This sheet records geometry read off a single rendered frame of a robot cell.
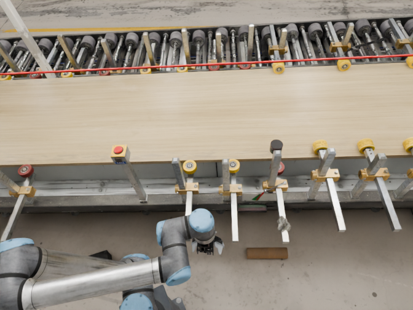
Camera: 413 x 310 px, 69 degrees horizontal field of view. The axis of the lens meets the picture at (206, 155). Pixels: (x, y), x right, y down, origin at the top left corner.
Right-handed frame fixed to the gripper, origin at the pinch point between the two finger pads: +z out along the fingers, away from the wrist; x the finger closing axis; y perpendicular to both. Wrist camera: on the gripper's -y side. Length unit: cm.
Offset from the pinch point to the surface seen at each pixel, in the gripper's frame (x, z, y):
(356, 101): 88, 4, -101
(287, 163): 44, 17, -60
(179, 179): -18.2, -2.9, -33.7
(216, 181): -1, 32, -53
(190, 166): -14.3, 3.5, -45.8
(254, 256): 27, 87, -22
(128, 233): -76, 94, -36
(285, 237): 37.7, 7.7, -9.2
